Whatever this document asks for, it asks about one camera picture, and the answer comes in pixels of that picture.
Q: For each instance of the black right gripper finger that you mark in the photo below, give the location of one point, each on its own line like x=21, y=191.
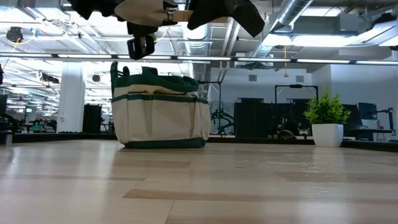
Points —
x=247, y=18
x=205, y=12

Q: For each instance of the cream green canvas gardening bag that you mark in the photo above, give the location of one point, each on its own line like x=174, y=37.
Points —
x=158, y=121

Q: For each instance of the background black robot arm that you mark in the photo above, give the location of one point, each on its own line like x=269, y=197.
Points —
x=390, y=116

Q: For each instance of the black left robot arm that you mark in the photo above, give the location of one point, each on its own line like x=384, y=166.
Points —
x=81, y=6

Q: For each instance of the long ceiling light strip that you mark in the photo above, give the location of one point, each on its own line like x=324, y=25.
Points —
x=77, y=57

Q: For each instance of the yellow hanging pendant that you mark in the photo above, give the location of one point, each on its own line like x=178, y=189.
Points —
x=285, y=73

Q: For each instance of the white room pillar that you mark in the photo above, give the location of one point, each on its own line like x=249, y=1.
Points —
x=71, y=99

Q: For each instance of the black cabinet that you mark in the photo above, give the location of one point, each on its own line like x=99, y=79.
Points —
x=92, y=119

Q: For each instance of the bright ceiling light panel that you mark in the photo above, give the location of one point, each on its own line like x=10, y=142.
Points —
x=342, y=39

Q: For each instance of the black partition panels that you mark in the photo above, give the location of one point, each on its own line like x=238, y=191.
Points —
x=252, y=119

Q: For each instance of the black ceiling-hung device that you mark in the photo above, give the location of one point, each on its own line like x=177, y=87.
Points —
x=14, y=34

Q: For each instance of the green plant in white pot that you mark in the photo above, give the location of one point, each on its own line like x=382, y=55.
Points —
x=326, y=133

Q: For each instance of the background blue monitor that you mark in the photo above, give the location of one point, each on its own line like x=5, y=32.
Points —
x=367, y=111

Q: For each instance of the silver spiral ventilation duct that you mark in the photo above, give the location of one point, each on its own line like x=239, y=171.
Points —
x=197, y=40

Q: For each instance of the silver slanted ventilation duct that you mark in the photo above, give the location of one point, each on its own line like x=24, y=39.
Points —
x=292, y=9

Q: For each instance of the black stand frame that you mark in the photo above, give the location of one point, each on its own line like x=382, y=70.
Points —
x=295, y=86

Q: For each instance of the black aluminium table frame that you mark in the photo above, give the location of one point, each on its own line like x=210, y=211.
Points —
x=62, y=136

